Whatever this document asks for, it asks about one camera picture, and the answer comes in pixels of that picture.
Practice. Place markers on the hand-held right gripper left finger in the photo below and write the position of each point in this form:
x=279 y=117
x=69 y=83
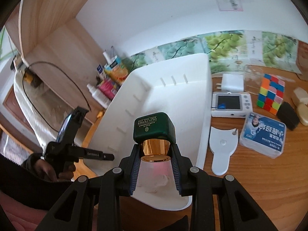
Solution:
x=133 y=173

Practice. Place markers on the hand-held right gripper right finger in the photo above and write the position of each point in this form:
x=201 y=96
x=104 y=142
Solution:
x=175 y=173

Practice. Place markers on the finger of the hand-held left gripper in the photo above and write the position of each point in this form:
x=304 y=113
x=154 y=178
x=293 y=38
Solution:
x=98 y=156

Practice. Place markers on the green bottle with gold cap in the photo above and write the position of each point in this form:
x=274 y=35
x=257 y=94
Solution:
x=154 y=127

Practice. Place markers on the white plastic storage bin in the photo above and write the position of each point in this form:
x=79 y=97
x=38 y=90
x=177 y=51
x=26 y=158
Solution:
x=173 y=101

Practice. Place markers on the blue and white tissue pack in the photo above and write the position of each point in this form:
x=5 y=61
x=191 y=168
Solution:
x=263 y=134

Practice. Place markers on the multicoloured puzzle cube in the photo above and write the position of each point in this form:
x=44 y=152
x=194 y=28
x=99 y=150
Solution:
x=270 y=93

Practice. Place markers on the black rectangular block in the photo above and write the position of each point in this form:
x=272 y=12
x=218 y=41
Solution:
x=287 y=115

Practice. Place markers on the person's left forearm black sleeve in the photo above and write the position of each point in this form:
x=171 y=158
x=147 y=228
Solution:
x=21 y=185

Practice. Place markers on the person's left hand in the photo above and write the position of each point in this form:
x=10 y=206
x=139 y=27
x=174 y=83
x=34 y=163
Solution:
x=48 y=170

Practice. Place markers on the small yellow object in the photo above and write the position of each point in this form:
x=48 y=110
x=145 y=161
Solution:
x=100 y=114

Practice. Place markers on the white quilted cloth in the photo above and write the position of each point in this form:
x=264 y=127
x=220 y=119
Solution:
x=36 y=115

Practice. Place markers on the white squeeze bottle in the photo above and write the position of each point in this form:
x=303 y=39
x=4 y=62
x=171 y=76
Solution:
x=99 y=96

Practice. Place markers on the white plastic divider piece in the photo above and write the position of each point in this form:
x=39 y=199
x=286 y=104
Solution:
x=222 y=149

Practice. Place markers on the pink pen cup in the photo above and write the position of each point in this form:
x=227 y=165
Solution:
x=108 y=87

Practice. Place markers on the yellow and black plug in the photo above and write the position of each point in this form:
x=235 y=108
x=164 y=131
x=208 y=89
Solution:
x=30 y=77

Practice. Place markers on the blue and white tube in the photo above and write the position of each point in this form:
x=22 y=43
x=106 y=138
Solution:
x=100 y=71

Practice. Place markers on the orange juice carton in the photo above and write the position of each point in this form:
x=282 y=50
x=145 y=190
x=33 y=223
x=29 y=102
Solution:
x=118 y=71

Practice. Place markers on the small white screen device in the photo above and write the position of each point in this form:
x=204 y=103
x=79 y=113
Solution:
x=231 y=104

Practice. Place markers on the pink cloth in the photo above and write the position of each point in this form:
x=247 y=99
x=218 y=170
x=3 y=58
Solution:
x=21 y=216

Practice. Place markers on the white charger adapter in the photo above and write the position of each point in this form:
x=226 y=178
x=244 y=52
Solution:
x=231 y=83

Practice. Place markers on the wooden cabinet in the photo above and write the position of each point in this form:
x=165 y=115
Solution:
x=48 y=16

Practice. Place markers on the grape print wall poster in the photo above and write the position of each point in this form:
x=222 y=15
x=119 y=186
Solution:
x=221 y=44

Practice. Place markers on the pink framed wall paper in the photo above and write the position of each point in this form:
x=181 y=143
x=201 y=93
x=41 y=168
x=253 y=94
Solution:
x=228 y=0

